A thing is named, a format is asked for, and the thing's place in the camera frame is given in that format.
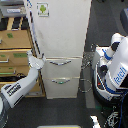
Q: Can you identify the wooden drawer cabinet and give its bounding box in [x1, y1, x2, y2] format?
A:
[0, 17, 46, 99]

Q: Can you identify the white refrigerator body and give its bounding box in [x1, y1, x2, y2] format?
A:
[23, 0, 92, 99]

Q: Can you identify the grey box on cabinet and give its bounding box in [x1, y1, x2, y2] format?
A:
[0, 5, 26, 17]

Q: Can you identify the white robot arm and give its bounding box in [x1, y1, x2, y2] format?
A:
[0, 51, 46, 128]

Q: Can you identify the middle fridge drawer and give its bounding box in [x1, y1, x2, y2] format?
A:
[42, 58, 82, 79]

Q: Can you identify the coiled cable on floor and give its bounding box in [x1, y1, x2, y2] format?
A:
[78, 77, 93, 94]

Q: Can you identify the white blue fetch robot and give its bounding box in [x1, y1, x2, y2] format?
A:
[92, 33, 128, 105]

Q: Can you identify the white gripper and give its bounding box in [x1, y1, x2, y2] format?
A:
[27, 50, 46, 70]

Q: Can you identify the green android sticker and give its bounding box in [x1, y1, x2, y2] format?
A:
[37, 3, 49, 17]

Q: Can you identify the fridge drawer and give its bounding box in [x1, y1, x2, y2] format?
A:
[42, 58, 82, 79]
[43, 78, 79, 99]

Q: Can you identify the bottom fridge drawer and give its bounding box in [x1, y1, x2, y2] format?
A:
[43, 78, 79, 99]

